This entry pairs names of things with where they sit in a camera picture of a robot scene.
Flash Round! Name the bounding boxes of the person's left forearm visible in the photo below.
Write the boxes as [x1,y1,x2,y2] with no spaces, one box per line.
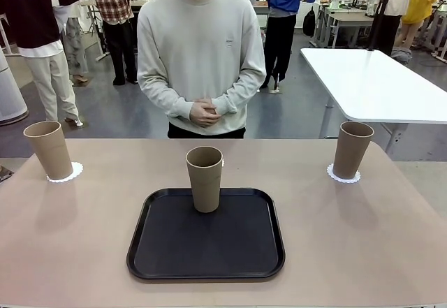
[212,72,268,116]

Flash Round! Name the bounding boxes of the grey background desk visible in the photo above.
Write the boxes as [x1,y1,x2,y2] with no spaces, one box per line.
[313,2,375,49]

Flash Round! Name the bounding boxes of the tall brown paper cup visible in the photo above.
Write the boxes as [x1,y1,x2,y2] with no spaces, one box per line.
[23,120,74,180]
[185,146,224,214]
[332,122,375,179]

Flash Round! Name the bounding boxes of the person's left hand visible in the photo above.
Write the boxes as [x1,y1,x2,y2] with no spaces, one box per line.
[200,100,223,115]

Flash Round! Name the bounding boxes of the person's right hand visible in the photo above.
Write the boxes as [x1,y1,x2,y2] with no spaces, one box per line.
[189,102,221,129]

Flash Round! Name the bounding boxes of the person's right forearm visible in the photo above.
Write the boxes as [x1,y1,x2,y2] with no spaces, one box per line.
[137,72,195,119]

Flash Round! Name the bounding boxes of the grey cloth bundle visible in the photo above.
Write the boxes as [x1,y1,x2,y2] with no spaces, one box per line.
[390,46,413,65]

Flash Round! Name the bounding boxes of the black hanging bag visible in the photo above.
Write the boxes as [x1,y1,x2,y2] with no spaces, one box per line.
[302,6,316,37]

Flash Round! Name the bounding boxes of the person in grey sweatshirt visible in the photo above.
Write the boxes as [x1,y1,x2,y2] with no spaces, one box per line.
[136,0,268,140]

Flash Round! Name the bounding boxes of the person in grey patterned skirt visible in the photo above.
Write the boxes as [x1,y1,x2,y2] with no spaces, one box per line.
[52,0,91,86]

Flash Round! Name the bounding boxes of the black tripod pole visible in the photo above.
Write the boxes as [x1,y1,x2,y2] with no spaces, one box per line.
[366,0,398,51]

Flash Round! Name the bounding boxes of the black plastic serving tray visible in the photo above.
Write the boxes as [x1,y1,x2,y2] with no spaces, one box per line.
[126,187,286,281]

